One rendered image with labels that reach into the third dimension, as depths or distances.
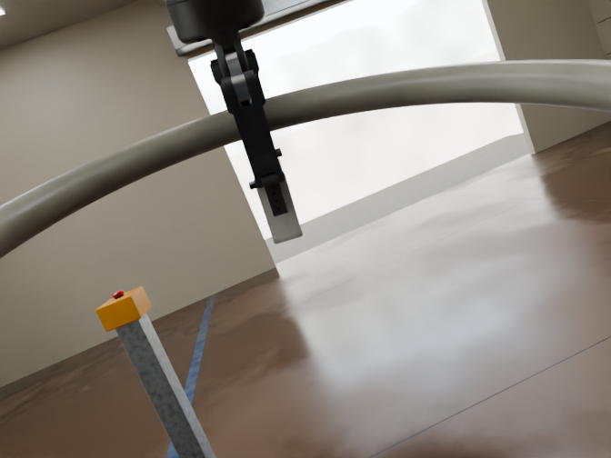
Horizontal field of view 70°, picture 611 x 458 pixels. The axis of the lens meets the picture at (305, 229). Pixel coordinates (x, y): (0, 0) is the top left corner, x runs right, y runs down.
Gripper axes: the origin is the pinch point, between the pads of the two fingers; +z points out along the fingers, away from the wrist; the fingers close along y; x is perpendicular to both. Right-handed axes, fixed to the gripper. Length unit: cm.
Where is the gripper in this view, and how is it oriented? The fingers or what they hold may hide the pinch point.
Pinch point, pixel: (276, 202)
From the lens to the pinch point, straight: 44.8
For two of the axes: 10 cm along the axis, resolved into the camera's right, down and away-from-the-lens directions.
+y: 1.8, 4.7, -8.7
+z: 2.4, 8.3, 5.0
